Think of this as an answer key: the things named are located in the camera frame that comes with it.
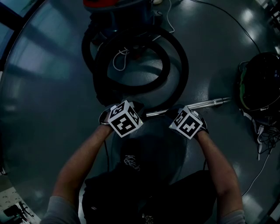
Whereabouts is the thin black cable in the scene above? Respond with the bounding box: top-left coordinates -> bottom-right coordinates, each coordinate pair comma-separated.
189,0 -> 262,54

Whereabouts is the black corrugated vacuum hose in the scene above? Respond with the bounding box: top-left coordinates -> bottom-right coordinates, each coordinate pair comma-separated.
81,26 -> 189,110

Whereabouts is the person's left forearm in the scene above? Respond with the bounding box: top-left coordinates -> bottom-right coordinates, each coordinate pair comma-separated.
52,125 -> 113,203

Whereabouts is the tangle of cables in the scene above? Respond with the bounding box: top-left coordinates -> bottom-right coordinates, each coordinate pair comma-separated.
242,108 -> 280,161

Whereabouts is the person's grey shirt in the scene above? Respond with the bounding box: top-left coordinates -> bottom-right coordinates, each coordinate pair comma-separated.
42,195 -> 81,224

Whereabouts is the silver metal vacuum wand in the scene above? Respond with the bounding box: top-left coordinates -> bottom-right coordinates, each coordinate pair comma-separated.
145,97 -> 232,118

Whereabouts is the white power cord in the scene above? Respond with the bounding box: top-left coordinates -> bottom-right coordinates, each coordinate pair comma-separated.
112,0 -> 175,72

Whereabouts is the person's right forearm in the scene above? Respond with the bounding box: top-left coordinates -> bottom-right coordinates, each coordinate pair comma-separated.
196,130 -> 244,214

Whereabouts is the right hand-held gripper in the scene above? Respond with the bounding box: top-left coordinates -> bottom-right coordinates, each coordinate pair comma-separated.
166,105 -> 210,140

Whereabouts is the white cable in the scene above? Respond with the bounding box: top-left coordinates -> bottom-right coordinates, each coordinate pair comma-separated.
241,150 -> 271,197

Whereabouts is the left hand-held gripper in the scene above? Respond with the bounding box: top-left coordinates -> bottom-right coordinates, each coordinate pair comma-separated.
98,100 -> 145,138

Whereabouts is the blue and red vacuum cleaner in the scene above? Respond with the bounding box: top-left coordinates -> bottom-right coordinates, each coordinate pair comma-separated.
82,0 -> 164,48

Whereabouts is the black helmet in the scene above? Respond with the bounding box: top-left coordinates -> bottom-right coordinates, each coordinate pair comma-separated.
237,52 -> 280,112

